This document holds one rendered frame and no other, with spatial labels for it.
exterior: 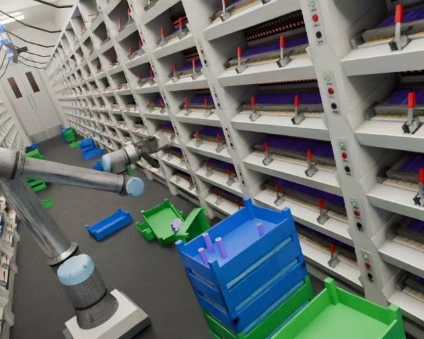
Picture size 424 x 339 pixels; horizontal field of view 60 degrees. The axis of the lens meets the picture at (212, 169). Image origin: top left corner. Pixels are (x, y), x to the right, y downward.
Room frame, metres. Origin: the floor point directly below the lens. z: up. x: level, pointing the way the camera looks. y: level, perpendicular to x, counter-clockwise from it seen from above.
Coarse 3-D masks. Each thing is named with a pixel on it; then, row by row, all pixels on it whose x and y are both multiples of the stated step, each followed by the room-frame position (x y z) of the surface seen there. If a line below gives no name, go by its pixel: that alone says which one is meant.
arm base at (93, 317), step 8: (104, 296) 1.42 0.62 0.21; (112, 296) 1.47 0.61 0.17; (96, 304) 1.38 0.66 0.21; (104, 304) 1.40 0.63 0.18; (112, 304) 1.42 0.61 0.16; (80, 312) 1.38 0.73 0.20; (88, 312) 1.37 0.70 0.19; (96, 312) 1.37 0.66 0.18; (104, 312) 1.38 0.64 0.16; (112, 312) 1.39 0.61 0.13; (80, 320) 1.38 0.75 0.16; (88, 320) 1.36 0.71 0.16; (96, 320) 1.35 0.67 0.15; (104, 320) 1.36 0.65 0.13; (88, 328) 1.35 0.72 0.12
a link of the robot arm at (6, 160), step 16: (0, 160) 1.43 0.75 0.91; (16, 160) 1.45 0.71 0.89; (32, 160) 1.50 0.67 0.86; (0, 176) 1.44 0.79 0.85; (16, 176) 1.45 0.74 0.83; (32, 176) 1.48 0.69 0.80; (48, 176) 1.49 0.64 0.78; (64, 176) 1.52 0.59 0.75; (80, 176) 1.54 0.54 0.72; (96, 176) 1.57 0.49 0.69; (112, 176) 1.61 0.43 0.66; (128, 176) 1.66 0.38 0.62; (128, 192) 1.60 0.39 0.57
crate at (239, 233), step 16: (256, 208) 1.11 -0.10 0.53; (288, 208) 0.97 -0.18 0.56; (224, 224) 1.09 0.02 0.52; (240, 224) 1.11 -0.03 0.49; (272, 224) 1.05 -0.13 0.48; (288, 224) 0.96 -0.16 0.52; (192, 240) 1.02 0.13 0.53; (224, 240) 1.05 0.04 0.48; (240, 240) 1.02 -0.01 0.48; (256, 240) 0.90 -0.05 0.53; (272, 240) 0.93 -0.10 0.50; (192, 256) 1.01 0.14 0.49; (208, 256) 0.99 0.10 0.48; (240, 256) 0.87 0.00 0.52; (256, 256) 0.89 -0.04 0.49; (208, 272) 0.86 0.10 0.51; (224, 272) 0.84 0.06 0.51; (240, 272) 0.86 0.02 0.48
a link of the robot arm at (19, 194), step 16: (16, 192) 1.54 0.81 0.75; (32, 192) 1.59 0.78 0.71; (16, 208) 1.54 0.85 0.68; (32, 208) 1.55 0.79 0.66; (32, 224) 1.54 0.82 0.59; (48, 224) 1.56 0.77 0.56; (48, 240) 1.54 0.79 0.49; (64, 240) 1.58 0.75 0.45; (48, 256) 1.56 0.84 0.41; (64, 256) 1.54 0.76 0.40
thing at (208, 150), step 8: (192, 128) 2.28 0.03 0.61; (200, 128) 2.29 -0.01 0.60; (184, 136) 2.25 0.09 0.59; (192, 136) 2.25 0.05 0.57; (184, 144) 2.25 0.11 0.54; (192, 144) 2.18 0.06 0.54; (208, 144) 2.03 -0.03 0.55; (216, 144) 1.95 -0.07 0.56; (224, 144) 1.89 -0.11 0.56; (200, 152) 2.06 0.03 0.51; (208, 152) 1.94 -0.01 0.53; (216, 152) 1.86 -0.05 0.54; (224, 152) 1.79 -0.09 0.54; (224, 160) 1.80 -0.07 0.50; (232, 160) 1.70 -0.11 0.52
